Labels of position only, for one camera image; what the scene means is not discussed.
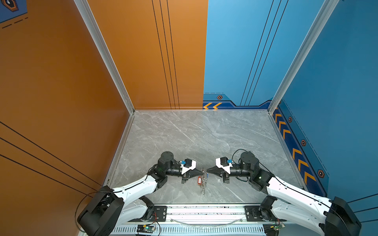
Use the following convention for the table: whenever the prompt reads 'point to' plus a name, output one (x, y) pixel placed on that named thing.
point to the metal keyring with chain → (204, 176)
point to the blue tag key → (207, 175)
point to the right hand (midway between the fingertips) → (207, 170)
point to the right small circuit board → (278, 226)
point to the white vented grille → (192, 230)
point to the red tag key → (199, 180)
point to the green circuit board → (148, 228)
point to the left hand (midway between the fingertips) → (202, 172)
